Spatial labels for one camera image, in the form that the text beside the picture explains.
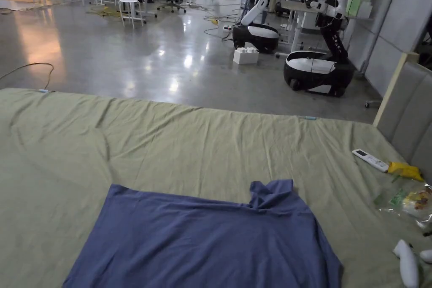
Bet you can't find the bed with pale green sheet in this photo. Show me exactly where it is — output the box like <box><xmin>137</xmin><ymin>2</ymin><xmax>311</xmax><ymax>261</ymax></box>
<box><xmin>0</xmin><ymin>87</ymin><xmax>432</xmax><ymax>288</ymax></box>

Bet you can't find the white foam box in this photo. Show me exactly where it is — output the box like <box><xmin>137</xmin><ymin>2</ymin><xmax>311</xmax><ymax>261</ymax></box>
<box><xmin>234</xmin><ymin>46</ymin><xmax>260</xmax><ymax>65</ymax></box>

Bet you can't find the black and white wheeled robot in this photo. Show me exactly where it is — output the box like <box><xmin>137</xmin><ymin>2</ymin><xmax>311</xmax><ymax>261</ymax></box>
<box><xmin>232</xmin><ymin>0</ymin><xmax>287</xmax><ymax>54</ymax></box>
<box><xmin>284</xmin><ymin>0</ymin><xmax>355</xmax><ymax>96</ymax></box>

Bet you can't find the blue shirt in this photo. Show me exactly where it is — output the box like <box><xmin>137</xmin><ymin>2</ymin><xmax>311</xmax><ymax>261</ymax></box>
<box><xmin>62</xmin><ymin>180</ymin><xmax>344</xmax><ymax>288</ymax></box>

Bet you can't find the white remote control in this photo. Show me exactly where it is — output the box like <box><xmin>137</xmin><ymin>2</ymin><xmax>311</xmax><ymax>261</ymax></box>
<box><xmin>352</xmin><ymin>148</ymin><xmax>389</xmax><ymax>172</ymax></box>

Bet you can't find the yellow plastic bag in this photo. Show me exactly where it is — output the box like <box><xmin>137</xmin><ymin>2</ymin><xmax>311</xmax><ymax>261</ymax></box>
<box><xmin>387</xmin><ymin>161</ymin><xmax>424</xmax><ymax>181</ymax></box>

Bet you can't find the grey padded headboard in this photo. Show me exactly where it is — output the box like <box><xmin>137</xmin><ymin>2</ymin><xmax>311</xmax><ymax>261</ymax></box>
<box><xmin>373</xmin><ymin>52</ymin><xmax>432</xmax><ymax>180</ymax></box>

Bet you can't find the clear snack bag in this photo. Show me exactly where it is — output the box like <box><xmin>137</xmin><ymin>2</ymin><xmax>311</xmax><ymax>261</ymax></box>
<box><xmin>374</xmin><ymin>183</ymin><xmax>432</xmax><ymax>229</ymax></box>

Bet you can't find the black floor cable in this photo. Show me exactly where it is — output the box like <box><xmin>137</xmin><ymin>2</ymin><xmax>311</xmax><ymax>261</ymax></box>
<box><xmin>0</xmin><ymin>62</ymin><xmax>54</xmax><ymax>92</ymax></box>

